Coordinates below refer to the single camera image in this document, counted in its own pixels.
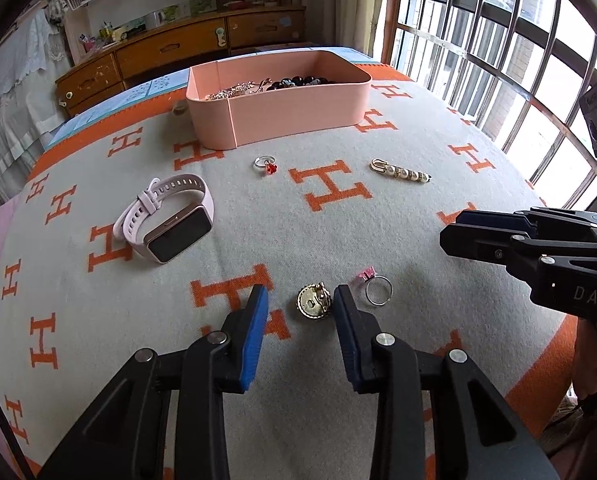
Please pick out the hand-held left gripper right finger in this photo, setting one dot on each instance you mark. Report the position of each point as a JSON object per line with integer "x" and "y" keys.
{"x": 351, "y": 345}

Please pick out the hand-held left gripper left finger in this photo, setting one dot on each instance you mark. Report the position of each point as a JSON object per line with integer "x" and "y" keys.
{"x": 253, "y": 340}

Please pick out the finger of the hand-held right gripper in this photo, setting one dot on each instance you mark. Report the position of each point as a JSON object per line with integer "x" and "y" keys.
{"x": 483, "y": 217}
{"x": 478, "y": 242}

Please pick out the round gold brooch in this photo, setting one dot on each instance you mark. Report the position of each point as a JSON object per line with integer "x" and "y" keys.
{"x": 311, "y": 305}

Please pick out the pink plastic tray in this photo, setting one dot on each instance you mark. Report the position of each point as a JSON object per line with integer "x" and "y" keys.
{"x": 278, "y": 120}

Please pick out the person's right hand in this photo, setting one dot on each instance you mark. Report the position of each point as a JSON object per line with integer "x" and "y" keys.
{"x": 586, "y": 360}

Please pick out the pearl brooch pin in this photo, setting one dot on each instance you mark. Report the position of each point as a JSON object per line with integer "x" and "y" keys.
{"x": 403, "y": 174}

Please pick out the grey orange patterned blanket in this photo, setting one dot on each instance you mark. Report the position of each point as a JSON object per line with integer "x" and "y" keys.
{"x": 258, "y": 230}

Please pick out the pink smartwatch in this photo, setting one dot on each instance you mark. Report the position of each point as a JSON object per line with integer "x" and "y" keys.
{"x": 178, "y": 230}

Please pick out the metal window grille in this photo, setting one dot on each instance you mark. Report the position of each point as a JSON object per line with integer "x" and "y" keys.
{"x": 503, "y": 60}

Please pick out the beige curtain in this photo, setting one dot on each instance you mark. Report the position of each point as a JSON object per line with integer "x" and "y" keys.
{"x": 338, "y": 10}

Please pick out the white drawer lock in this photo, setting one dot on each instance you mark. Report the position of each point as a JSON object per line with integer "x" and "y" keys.
{"x": 221, "y": 37}

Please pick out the wooden desk with drawers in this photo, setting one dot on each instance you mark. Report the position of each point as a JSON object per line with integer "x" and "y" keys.
{"x": 178, "y": 45}

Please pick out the white mug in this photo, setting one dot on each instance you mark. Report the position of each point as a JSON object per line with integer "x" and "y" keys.
{"x": 153, "y": 20}

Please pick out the white lace cover cloth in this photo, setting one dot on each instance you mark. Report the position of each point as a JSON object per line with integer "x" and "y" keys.
{"x": 8, "y": 110}

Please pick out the brown wooden window frame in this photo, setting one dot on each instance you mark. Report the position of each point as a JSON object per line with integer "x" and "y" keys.
{"x": 391, "y": 10}

